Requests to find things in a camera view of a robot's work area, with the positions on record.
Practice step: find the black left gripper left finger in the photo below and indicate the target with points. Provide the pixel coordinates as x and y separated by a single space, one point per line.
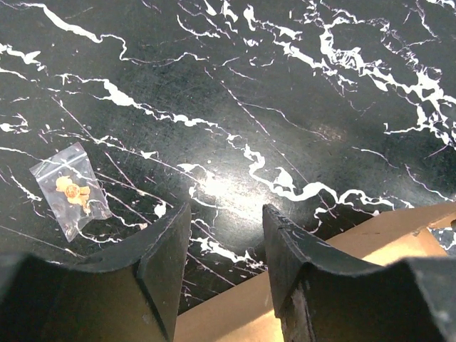
127 292

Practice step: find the small clear packet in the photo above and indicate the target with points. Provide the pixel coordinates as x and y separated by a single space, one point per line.
68 183

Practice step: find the brown cardboard box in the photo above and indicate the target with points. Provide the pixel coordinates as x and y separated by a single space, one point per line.
249 310

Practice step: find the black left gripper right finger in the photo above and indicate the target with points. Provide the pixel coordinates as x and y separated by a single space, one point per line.
356 299

